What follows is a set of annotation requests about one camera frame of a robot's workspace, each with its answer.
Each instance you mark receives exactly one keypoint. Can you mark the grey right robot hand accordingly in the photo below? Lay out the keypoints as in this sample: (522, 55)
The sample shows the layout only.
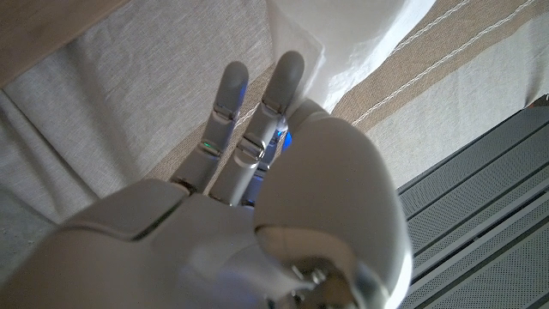
(257, 240)

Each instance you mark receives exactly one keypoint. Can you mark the white tissue sheet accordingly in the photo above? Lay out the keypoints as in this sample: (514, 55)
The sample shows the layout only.
(351, 34)

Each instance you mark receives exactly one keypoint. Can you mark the beige striped curtain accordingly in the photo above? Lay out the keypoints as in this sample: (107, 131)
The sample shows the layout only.
(128, 86)

